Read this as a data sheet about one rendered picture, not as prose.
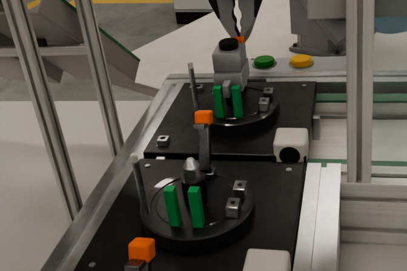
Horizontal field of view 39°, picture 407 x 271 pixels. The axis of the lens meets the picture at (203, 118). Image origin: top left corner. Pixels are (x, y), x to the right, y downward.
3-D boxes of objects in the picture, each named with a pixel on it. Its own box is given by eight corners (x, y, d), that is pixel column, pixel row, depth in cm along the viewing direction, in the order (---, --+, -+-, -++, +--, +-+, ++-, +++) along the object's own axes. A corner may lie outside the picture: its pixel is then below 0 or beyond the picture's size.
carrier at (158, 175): (141, 169, 84) (125, 94, 78) (306, 174, 78) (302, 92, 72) (72, 291, 64) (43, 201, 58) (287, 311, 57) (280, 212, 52)
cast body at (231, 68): (223, 74, 92) (218, 33, 89) (249, 74, 91) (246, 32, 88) (212, 98, 85) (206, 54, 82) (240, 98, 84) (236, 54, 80)
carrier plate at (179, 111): (185, 92, 106) (183, 81, 104) (317, 91, 99) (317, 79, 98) (144, 163, 85) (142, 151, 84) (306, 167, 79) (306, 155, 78)
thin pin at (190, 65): (195, 110, 90) (188, 61, 86) (200, 110, 90) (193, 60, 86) (194, 112, 89) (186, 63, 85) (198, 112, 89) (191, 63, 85)
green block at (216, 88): (217, 114, 88) (214, 84, 85) (225, 114, 87) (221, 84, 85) (216, 118, 87) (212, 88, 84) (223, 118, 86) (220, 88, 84)
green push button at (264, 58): (256, 64, 112) (255, 55, 111) (276, 63, 111) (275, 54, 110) (252, 72, 109) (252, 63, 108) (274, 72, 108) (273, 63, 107)
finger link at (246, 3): (263, 32, 98) (259, -20, 94) (258, 46, 93) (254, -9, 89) (245, 33, 99) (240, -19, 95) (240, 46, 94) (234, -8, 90)
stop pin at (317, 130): (313, 135, 91) (312, 114, 89) (320, 135, 91) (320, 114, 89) (312, 140, 90) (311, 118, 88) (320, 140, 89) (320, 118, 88)
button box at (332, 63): (252, 84, 116) (249, 57, 113) (358, 83, 111) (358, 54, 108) (246, 100, 110) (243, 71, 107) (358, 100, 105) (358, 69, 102)
